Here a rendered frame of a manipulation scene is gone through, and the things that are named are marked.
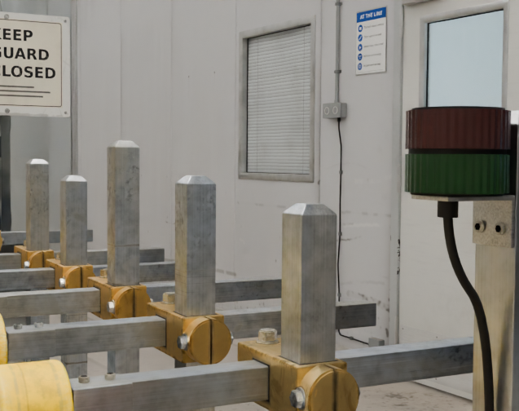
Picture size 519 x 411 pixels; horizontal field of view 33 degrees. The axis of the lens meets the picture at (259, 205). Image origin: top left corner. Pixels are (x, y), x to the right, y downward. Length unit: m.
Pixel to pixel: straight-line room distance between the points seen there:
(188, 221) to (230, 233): 5.19
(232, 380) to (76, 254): 0.71
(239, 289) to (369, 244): 3.58
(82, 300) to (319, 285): 0.55
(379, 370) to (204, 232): 0.25
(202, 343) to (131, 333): 0.09
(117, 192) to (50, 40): 1.87
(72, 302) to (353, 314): 0.38
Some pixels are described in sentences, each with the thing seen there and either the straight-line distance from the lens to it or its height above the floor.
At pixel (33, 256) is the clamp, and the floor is 0.96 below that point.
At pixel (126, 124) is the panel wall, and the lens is 7.78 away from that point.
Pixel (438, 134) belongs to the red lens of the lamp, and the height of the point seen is 1.16.
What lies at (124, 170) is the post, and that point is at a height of 1.13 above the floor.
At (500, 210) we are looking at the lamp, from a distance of 0.54.
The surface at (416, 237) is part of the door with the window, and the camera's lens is 4.60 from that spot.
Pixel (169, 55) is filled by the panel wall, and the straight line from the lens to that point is 7.06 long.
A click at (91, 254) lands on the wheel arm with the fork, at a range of 1.77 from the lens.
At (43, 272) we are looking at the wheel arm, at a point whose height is 0.96.
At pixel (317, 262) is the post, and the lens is 0.75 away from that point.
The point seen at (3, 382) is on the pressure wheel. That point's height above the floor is 0.97.
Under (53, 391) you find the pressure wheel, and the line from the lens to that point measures 0.71.
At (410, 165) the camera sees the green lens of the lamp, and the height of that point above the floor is 1.14.
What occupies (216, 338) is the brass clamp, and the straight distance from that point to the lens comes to 0.97.
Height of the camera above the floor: 1.14
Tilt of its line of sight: 3 degrees down
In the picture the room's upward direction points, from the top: straight up
